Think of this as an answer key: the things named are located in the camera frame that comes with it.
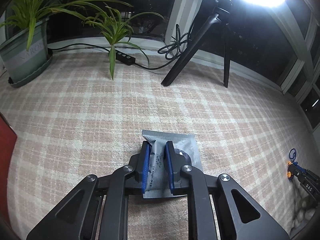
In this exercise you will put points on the red cardboard box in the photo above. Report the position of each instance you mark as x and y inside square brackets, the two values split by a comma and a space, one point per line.
[6, 140]

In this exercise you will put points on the green spider plant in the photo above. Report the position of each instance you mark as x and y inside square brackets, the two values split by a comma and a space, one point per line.
[32, 17]

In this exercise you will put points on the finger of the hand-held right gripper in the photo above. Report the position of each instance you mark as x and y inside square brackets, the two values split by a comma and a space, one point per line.
[308, 186]

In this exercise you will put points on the grey-green flower pot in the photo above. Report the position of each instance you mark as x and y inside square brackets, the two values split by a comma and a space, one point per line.
[22, 57]

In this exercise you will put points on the black tripod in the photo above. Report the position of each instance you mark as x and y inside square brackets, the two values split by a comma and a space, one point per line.
[180, 62]

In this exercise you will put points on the small spider plant offshoot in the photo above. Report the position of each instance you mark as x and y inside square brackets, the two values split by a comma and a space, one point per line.
[113, 32]

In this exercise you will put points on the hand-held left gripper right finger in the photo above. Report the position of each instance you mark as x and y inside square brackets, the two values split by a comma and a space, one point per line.
[169, 170]

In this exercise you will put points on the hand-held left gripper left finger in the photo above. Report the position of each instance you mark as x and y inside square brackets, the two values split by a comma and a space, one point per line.
[145, 170]

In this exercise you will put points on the grey striped pouch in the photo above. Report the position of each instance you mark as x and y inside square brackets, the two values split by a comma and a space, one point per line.
[180, 142]

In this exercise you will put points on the white window frame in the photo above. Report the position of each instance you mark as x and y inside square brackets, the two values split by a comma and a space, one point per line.
[178, 10]

